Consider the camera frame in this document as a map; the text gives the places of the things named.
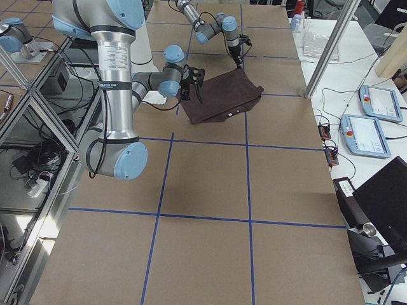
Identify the aluminium frame cage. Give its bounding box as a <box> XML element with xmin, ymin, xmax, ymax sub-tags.
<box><xmin>1</xmin><ymin>30</ymin><xmax>100</xmax><ymax>304</ymax></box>

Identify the red cylinder bottle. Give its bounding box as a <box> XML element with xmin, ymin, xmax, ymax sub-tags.
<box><xmin>294</xmin><ymin>0</ymin><xmax>305</xmax><ymax>15</ymax></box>

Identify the orange black circuit board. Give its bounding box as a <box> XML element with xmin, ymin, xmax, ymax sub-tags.
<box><xmin>318</xmin><ymin>124</ymin><xmax>331</xmax><ymax>140</ymax></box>

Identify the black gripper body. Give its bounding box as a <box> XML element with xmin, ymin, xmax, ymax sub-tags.
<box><xmin>181</xmin><ymin>64</ymin><xmax>205</xmax><ymax>91</ymax></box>
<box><xmin>228</xmin><ymin>34</ymin><xmax>252</xmax><ymax>59</ymax></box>

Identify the black box with label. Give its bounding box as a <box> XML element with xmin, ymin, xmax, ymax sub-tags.
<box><xmin>333</xmin><ymin>177</ymin><xmax>369</xmax><ymax>229</ymax></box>

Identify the blue teach pendant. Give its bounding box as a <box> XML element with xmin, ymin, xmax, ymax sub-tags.
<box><xmin>340</xmin><ymin>114</ymin><xmax>392</xmax><ymax>159</ymax></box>
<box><xmin>359</xmin><ymin>85</ymin><xmax>403</xmax><ymax>123</ymax></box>

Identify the far blue teach pendant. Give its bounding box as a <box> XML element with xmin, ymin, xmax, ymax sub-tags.
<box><xmin>359</xmin><ymin>85</ymin><xmax>403</xmax><ymax>123</ymax></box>

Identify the black monitor on stand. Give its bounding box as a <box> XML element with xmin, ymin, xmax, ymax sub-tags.
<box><xmin>348</xmin><ymin>156</ymin><xmax>406</xmax><ymax>292</ymax></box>

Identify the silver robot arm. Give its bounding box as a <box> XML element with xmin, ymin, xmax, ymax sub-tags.
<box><xmin>52</xmin><ymin>1</ymin><xmax>205</xmax><ymax>180</ymax></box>
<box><xmin>174</xmin><ymin>1</ymin><xmax>252</xmax><ymax>67</ymax></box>

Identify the near blue teach pendant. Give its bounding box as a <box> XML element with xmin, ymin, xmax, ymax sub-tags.
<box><xmin>340</xmin><ymin>114</ymin><xmax>392</xmax><ymax>159</ymax></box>

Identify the white power strip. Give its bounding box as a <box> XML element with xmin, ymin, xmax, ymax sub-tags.
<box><xmin>27</xmin><ymin>178</ymin><xmax>50</xmax><ymax>198</ymax></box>

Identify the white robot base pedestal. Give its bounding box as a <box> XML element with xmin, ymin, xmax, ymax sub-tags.
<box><xmin>130</xmin><ymin>0</ymin><xmax>168</xmax><ymax>105</ymax></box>

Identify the dark brown t-shirt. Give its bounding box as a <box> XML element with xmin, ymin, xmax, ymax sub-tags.
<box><xmin>181</xmin><ymin>68</ymin><xmax>264</xmax><ymax>124</ymax></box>

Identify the aluminium frame post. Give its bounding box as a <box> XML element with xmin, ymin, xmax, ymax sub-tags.
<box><xmin>304</xmin><ymin>0</ymin><xmax>361</xmax><ymax>99</ymax></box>

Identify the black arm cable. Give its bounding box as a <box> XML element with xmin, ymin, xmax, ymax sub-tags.
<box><xmin>68</xmin><ymin>34</ymin><xmax>128</xmax><ymax>179</ymax></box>

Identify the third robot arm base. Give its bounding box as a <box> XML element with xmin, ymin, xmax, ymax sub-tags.
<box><xmin>1</xmin><ymin>17</ymin><xmax>54</xmax><ymax>64</ymax></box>

